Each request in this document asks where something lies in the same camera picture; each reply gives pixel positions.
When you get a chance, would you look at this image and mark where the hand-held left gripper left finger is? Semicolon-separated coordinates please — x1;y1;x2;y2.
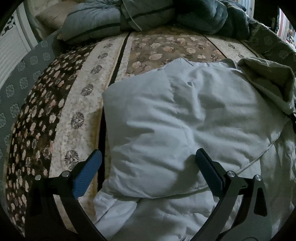
24;150;102;241

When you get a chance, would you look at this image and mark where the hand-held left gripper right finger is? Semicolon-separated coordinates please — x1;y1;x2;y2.
190;148;272;241

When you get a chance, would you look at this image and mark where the light blue puffer jacket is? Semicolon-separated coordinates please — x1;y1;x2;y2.
94;57;296;241

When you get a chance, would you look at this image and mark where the dark brown floral blanket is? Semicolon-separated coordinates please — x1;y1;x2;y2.
4;42;99;233

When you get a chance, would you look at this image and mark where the grey medallion bed sheet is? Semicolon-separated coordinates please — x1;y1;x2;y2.
0;18;296;161

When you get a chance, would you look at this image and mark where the beige rose-print bed cover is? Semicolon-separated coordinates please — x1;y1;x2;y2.
49;31;265;234

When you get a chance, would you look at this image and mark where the dark blue quilt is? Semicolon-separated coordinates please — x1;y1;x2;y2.
171;0;253;38

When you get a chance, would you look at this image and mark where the white wardrobe sliding door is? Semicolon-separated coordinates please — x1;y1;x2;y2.
0;7;39;87

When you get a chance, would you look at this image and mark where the grey-blue folded quilt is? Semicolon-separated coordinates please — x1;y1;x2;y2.
57;0;176;45

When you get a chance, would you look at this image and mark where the beige pillow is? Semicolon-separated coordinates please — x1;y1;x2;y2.
35;8;70;30

